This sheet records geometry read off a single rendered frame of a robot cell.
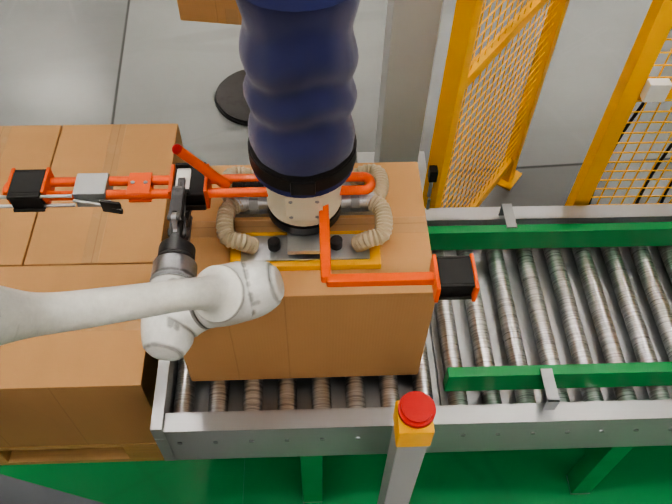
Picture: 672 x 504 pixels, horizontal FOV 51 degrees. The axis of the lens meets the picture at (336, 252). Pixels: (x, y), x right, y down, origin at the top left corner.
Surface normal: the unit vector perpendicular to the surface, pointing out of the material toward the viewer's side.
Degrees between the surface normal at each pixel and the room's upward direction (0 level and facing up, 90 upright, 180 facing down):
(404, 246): 0
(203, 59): 0
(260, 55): 76
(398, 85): 90
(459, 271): 0
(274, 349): 90
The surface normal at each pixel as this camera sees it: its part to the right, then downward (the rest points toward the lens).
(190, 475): 0.02, -0.60
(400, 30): 0.04, 0.80
